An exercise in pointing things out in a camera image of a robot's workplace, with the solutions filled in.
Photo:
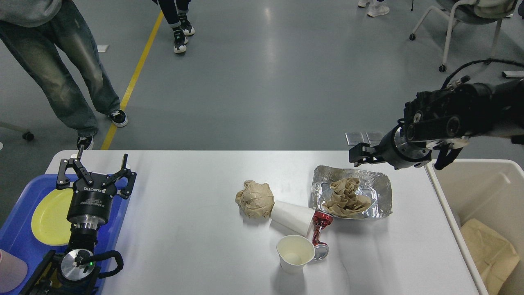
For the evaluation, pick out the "office chair caster leg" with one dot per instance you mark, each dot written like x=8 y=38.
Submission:
x=25 y=133

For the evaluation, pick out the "brown paper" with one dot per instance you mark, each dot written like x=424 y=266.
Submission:
x=344 y=202

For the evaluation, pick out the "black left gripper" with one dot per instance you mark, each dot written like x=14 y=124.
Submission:
x=90 y=203

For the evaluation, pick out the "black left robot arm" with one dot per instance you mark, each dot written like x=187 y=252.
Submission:
x=77 y=270

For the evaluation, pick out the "brown paper ball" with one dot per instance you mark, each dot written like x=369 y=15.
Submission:
x=255 y=200

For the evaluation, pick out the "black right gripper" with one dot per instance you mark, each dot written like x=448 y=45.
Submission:
x=387 y=151

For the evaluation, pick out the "left metal floor plate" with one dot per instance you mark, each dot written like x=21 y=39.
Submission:
x=354 y=138

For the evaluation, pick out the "people's feet in background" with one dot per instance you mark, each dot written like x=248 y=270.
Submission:
x=175 y=13

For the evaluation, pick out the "metal floor plate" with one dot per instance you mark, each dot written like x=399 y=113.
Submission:
x=354 y=138
x=374 y=138

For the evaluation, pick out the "right metal floor plate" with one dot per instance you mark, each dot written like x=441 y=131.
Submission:
x=374 y=138

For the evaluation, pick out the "crumpled aluminium foil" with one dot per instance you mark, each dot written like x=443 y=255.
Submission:
x=374 y=185

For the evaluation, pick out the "yellow plate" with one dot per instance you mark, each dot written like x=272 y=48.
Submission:
x=49 y=222

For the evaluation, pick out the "white paper cup lying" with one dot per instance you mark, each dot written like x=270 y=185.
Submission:
x=294 y=217

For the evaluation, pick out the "grey office chair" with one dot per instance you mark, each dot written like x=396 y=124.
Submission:
x=474 y=12

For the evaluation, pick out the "white paper cup upright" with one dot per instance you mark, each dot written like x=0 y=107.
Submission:
x=294 y=251

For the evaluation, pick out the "white metal bar on floor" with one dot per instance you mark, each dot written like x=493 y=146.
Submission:
x=512 y=74

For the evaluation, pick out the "beige plastic bin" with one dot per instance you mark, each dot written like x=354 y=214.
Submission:
x=487 y=190

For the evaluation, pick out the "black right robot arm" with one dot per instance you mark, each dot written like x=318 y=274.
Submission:
x=444 y=120

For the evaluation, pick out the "pink mug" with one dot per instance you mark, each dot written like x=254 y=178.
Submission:
x=12 y=271

